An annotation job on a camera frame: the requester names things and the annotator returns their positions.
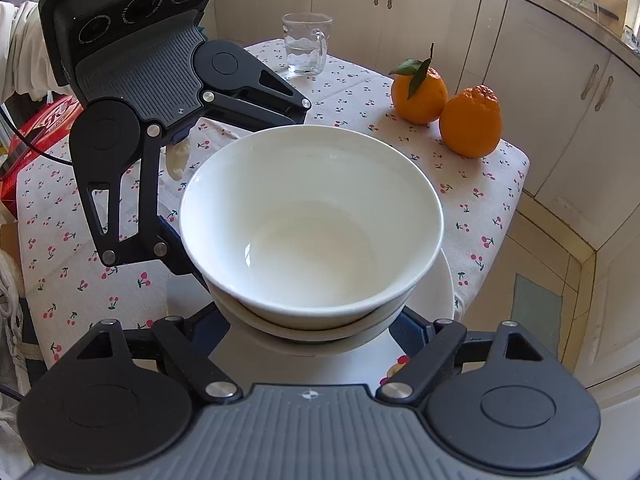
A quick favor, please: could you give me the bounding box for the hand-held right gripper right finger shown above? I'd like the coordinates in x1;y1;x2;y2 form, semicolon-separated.
376;305;547;403

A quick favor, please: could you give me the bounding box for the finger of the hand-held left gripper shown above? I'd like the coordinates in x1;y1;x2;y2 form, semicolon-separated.
197;55;311;133
72;125;213;293

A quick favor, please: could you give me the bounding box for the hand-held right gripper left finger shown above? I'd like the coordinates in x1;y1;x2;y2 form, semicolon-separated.
75;305;244;403

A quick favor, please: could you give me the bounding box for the white plate with fruit print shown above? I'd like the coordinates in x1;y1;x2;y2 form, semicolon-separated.
206;247;457;386

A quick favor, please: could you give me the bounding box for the person's left hand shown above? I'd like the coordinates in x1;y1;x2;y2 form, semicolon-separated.
166;137;192;182

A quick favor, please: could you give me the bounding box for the clear glass mug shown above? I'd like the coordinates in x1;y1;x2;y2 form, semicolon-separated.
281;13;333;77

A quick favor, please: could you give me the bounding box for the cherry print tablecloth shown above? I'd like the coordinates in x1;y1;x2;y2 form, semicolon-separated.
15;37;531;376

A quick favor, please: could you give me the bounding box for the red printed box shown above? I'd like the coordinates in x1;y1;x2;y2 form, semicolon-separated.
0;97;83;202

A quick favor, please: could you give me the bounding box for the grey floor mat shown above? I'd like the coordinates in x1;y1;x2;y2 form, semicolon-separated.
510;274;564;362

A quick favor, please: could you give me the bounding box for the orange with green leaf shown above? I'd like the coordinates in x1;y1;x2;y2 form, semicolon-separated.
389;43;449;125

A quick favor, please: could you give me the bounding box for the person's white clothing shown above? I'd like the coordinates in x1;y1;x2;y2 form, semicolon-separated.
0;245;36;461

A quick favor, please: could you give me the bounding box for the bumpy orange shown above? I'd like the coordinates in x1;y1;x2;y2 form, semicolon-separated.
439;85;502;158

